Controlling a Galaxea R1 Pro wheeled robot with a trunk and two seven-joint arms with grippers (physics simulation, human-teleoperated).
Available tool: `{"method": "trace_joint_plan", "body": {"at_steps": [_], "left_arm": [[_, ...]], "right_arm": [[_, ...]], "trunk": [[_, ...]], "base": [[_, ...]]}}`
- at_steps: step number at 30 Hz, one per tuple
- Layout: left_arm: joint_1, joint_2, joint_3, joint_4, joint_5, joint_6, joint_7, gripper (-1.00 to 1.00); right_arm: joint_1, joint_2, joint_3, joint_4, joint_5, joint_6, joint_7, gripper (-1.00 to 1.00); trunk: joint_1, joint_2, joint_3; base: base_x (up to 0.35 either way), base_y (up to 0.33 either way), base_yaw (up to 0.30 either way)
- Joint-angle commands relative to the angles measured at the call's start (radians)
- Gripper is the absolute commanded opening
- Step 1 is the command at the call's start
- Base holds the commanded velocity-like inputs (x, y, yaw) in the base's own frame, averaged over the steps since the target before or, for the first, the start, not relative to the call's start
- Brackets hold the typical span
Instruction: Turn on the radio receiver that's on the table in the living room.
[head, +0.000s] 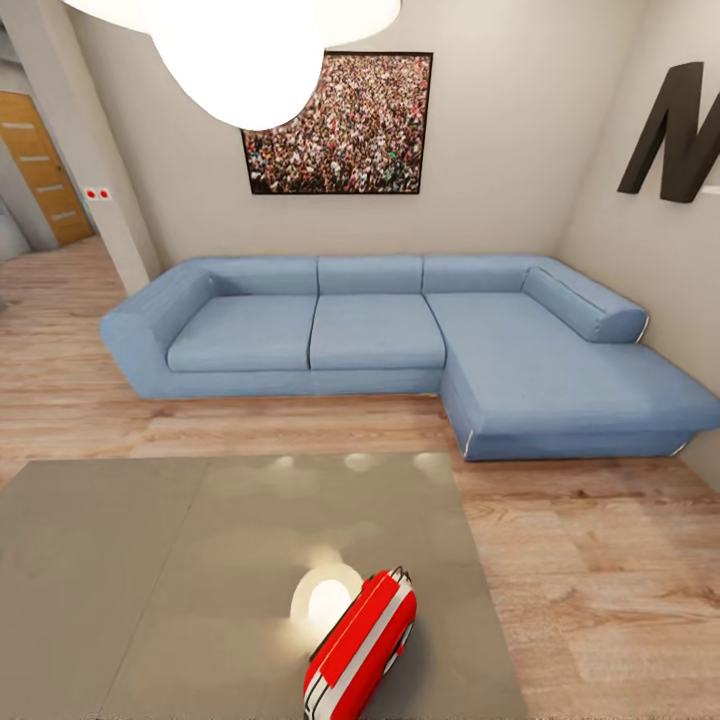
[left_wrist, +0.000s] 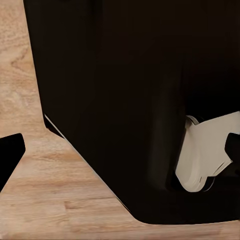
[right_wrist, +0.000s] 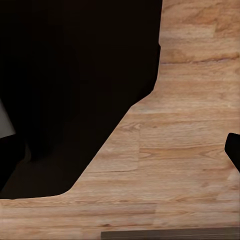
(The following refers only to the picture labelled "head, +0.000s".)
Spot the radio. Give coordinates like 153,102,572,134
303,567,417,720

